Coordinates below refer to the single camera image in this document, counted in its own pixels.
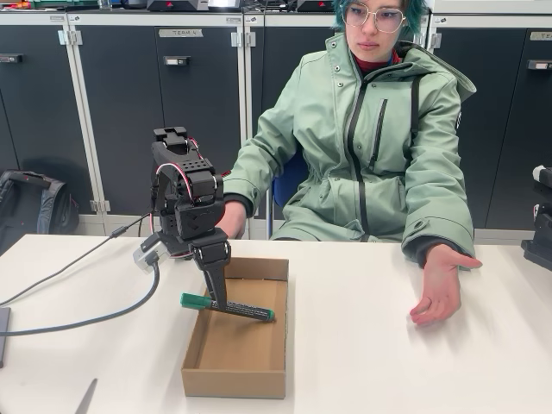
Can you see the green capped black marker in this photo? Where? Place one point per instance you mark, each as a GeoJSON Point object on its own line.
{"type": "Point", "coordinates": [194, 300]}

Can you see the person's right forearm green sleeve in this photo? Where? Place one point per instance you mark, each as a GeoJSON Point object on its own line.
{"type": "Point", "coordinates": [254, 172]}

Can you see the person's left forearm green sleeve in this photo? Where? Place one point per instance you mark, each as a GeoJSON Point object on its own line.
{"type": "Point", "coordinates": [440, 215]}

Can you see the idle black robot arm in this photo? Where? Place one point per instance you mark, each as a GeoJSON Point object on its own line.
{"type": "Point", "coordinates": [541, 246]}

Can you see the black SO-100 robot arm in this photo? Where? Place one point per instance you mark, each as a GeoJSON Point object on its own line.
{"type": "Point", "coordinates": [198, 181]}

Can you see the person in green jacket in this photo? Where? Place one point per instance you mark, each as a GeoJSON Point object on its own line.
{"type": "Point", "coordinates": [336, 151]}

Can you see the person's right hand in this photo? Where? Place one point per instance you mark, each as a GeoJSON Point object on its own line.
{"type": "Point", "coordinates": [236, 222]}

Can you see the person's left hand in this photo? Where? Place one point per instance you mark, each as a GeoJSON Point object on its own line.
{"type": "Point", "coordinates": [442, 289]}

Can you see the open brown cardboard box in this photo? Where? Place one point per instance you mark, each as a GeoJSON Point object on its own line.
{"type": "Point", "coordinates": [241, 349]}

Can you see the blue chair with black armrest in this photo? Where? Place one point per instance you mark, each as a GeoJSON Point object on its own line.
{"type": "Point", "coordinates": [286, 181]}

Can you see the grey cabinet hinge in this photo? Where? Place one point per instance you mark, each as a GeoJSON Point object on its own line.
{"type": "Point", "coordinates": [435, 41]}
{"type": "Point", "coordinates": [243, 39]}
{"type": "Point", "coordinates": [100, 206]}
{"type": "Point", "coordinates": [70, 37]}

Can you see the grey tapered strip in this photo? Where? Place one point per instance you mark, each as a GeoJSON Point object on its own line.
{"type": "Point", "coordinates": [86, 399]}

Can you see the black backpack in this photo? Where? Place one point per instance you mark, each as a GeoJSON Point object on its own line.
{"type": "Point", "coordinates": [34, 207]}

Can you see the black cabinet door lock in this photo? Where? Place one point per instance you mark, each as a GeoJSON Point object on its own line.
{"type": "Point", "coordinates": [541, 64]}
{"type": "Point", "coordinates": [177, 61]}
{"type": "Point", "coordinates": [10, 58]}

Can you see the flat grey device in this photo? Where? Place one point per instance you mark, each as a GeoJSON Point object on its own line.
{"type": "Point", "coordinates": [3, 336]}

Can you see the tape label reading team 4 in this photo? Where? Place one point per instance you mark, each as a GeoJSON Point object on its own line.
{"type": "Point", "coordinates": [181, 33]}

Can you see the dark red turtleneck sweater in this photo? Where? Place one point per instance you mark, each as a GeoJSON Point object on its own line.
{"type": "Point", "coordinates": [371, 62]}

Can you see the small grey box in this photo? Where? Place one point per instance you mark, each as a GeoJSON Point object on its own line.
{"type": "Point", "coordinates": [224, 3]}

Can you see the head with teal hair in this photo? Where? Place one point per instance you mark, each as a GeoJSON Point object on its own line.
{"type": "Point", "coordinates": [371, 41]}

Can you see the clear glass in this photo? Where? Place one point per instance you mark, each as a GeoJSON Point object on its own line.
{"type": "Point", "coordinates": [104, 4]}

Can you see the green crate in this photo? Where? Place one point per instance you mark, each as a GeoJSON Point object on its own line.
{"type": "Point", "coordinates": [64, 4]}

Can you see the gold-rimmed glasses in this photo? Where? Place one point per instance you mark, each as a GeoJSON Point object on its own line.
{"type": "Point", "coordinates": [390, 21]}

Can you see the cut-off tape label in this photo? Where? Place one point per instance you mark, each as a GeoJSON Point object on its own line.
{"type": "Point", "coordinates": [543, 35]}

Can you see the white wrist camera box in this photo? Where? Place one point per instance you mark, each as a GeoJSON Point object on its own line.
{"type": "Point", "coordinates": [144, 254]}

